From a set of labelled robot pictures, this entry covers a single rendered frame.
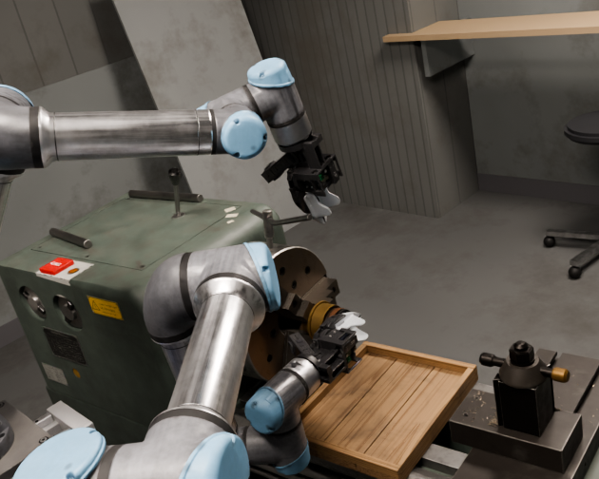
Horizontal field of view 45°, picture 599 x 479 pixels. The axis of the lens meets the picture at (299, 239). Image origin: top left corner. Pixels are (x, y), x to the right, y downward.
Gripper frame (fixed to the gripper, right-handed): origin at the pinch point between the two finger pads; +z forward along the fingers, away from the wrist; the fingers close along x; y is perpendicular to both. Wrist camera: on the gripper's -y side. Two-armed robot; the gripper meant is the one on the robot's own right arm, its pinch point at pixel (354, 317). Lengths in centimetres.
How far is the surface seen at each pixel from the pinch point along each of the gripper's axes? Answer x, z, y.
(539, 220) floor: -109, 263, -69
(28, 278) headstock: 15, -31, -73
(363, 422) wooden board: -19.8, -9.8, 4.8
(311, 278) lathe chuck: 4.0, 5.8, -15.1
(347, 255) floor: -109, 196, -160
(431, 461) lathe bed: -22.1, -12.1, 22.2
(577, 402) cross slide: -11.2, 3.2, 46.4
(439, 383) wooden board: -19.8, 8.3, 13.6
